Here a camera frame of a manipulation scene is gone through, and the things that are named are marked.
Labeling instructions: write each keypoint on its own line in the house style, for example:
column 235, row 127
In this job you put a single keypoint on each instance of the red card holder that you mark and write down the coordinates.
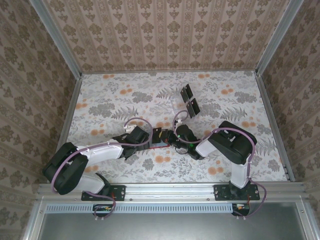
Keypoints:
column 160, row 146

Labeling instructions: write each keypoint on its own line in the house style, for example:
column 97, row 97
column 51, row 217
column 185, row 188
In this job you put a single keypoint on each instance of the black compartment tray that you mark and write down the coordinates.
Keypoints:
column 178, row 105

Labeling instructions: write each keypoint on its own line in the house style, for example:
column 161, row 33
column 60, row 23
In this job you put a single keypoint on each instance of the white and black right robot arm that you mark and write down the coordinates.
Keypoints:
column 205, row 148

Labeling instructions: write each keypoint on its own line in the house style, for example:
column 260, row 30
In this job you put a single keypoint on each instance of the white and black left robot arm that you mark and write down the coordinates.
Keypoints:
column 102, row 153

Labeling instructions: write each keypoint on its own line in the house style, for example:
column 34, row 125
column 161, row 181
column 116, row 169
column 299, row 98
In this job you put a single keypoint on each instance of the floral table cover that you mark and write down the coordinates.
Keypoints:
column 112, row 85

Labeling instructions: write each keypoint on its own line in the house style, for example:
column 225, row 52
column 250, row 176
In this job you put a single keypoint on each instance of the grey metal sheet panel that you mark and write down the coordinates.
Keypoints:
column 170, row 227

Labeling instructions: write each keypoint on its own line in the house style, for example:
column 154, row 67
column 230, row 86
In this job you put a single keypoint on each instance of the aluminium mounting rail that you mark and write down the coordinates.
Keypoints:
column 170, row 191

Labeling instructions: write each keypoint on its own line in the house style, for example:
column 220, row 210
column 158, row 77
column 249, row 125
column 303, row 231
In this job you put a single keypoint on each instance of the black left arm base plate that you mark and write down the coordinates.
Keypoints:
column 120, row 196

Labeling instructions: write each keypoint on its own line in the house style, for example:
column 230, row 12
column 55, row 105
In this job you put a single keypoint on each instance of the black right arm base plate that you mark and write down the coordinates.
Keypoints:
column 218, row 196

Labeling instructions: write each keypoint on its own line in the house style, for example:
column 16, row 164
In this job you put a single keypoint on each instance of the aluminium back rail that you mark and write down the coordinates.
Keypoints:
column 170, row 72

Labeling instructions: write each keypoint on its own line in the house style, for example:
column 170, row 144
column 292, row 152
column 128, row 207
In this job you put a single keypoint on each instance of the aluminium side rail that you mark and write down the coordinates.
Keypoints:
column 69, row 112
column 274, row 125

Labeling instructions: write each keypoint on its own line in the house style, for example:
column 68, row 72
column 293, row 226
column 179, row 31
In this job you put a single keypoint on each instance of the aluminium frame bar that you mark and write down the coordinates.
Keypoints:
column 306, row 225
column 32, row 226

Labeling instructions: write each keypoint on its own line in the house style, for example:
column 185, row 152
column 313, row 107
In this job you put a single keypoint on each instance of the aluminium corner post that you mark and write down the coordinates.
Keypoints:
column 58, row 37
column 277, row 37

